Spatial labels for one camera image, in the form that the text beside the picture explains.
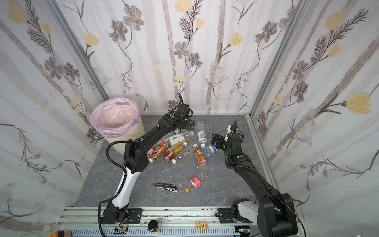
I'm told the frosted square bottle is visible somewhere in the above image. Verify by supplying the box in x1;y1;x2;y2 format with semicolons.
180;131;194;137

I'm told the blue-label water bottle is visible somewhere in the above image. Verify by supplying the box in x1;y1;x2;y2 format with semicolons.
205;144;219;155

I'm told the white yellow-label bottle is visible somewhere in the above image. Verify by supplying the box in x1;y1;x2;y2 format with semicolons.
168;133;185;146

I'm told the clear white-label water bottle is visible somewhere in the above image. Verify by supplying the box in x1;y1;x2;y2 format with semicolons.
195;120;207;148

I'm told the white red-capped bottle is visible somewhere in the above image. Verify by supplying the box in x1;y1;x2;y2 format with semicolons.
147;147;156;159

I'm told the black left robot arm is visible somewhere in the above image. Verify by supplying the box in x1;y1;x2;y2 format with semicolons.
98;95;195;225

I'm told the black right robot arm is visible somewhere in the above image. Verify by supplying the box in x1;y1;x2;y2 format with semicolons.
211;126;298;237

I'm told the cream ribbed trash bin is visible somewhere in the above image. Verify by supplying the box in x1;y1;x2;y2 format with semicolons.
105;118;145;155

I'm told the purple plastic bin liner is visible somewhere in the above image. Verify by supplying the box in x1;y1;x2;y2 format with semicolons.
90;96;145;139

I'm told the copper Nescafe bottle right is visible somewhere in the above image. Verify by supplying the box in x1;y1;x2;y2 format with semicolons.
193;144;207;167

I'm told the copper coffee bottle left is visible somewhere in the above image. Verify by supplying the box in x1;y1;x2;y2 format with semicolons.
149;141;169;163

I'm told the clear ribbed bottle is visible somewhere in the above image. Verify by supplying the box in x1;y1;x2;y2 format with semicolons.
171;147;193;164

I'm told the yellow red tea bottle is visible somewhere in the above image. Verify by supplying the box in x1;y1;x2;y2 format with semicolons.
161;141;188;164

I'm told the crushed red can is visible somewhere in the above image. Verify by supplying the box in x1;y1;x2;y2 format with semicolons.
190;177;202;188

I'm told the black utility knife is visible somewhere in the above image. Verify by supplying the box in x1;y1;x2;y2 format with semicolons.
152;183;178;193

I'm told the yellow tag label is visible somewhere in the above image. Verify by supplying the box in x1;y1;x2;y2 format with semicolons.
195;222;208;230

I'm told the black round knob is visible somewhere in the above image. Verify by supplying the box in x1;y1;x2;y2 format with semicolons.
148;220;160;232

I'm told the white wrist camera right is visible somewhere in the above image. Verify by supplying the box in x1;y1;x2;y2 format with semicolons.
224;125;233;141

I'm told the aluminium mounting rail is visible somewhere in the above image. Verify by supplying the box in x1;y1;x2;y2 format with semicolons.
54;206;262;237

